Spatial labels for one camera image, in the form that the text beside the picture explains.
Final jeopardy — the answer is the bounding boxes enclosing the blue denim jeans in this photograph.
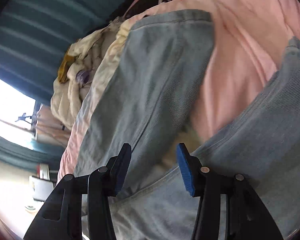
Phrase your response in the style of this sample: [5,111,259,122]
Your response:
[74,10,300,239]

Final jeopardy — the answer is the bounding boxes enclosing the black clothes rack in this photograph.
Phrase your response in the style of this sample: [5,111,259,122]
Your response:
[15,113,37,126]

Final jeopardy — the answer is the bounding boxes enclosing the white cabinet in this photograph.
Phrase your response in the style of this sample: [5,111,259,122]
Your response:
[25,163,58,213]

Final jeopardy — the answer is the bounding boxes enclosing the beige hanging cloth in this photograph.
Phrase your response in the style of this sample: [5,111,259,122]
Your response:
[33,105,71,148]

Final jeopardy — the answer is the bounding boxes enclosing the mustard yellow garment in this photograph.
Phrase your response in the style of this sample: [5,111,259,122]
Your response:
[57,48,75,83]

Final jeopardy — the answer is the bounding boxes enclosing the cream crumpled blanket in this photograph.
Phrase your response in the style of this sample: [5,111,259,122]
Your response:
[50,17,128,129]

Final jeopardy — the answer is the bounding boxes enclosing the pink bed sheet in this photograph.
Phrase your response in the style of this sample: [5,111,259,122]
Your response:
[57,0,300,183]

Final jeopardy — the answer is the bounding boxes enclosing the teal window curtain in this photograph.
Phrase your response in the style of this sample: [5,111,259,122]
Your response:
[0,0,141,173]

